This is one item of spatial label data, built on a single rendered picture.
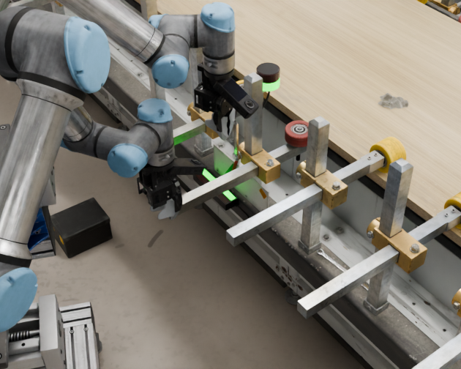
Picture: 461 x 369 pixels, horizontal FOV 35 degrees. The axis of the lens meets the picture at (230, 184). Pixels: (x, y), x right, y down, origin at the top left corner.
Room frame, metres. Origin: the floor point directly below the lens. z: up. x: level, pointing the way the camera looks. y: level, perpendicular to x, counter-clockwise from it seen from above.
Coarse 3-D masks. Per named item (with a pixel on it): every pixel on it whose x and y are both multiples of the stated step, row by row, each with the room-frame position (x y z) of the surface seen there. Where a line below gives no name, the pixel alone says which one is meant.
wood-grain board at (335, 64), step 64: (192, 0) 2.32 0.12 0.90; (256, 0) 2.30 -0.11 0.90; (320, 0) 2.29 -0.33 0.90; (384, 0) 2.28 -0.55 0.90; (256, 64) 1.90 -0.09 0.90; (320, 64) 1.89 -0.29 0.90; (384, 64) 1.88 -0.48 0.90; (448, 64) 1.87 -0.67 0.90; (384, 128) 1.56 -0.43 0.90; (448, 128) 1.56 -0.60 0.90; (448, 192) 1.30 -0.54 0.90
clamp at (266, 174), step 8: (240, 144) 1.55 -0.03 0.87; (240, 152) 1.53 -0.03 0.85; (248, 152) 1.51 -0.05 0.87; (264, 152) 1.51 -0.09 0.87; (248, 160) 1.50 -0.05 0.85; (256, 160) 1.48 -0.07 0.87; (264, 160) 1.48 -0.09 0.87; (264, 168) 1.44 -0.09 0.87; (272, 168) 1.45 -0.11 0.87; (264, 176) 1.44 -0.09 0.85; (272, 176) 1.45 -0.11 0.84
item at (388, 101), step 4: (380, 96) 1.71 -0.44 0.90; (384, 96) 1.70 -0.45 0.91; (388, 96) 1.69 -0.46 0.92; (392, 96) 1.70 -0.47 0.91; (384, 100) 1.68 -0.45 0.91; (388, 100) 1.68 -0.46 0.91; (392, 100) 1.67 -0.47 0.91; (396, 100) 1.67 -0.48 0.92; (400, 100) 1.68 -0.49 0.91; (404, 100) 1.68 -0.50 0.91; (380, 104) 1.67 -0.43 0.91; (384, 104) 1.66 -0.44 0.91; (388, 104) 1.66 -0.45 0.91; (392, 104) 1.66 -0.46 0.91; (396, 104) 1.66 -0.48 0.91; (400, 104) 1.66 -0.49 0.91; (404, 104) 1.66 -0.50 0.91; (392, 108) 1.65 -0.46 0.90
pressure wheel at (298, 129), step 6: (288, 126) 1.58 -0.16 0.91; (294, 126) 1.58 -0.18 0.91; (300, 126) 1.57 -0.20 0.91; (306, 126) 1.58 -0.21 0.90; (288, 132) 1.55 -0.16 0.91; (294, 132) 1.55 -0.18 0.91; (300, 132) 1.55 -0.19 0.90; (306, 132) 1.55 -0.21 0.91; (288, 138) 1.54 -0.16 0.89; (294, 138) 1.53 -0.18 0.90; (300, 138) 1.52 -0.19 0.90; (306, 138) 1.53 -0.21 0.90; (294, 144) 1.53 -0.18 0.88; (300, 144) 1.52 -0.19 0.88; (306, 144) 1.53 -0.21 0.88
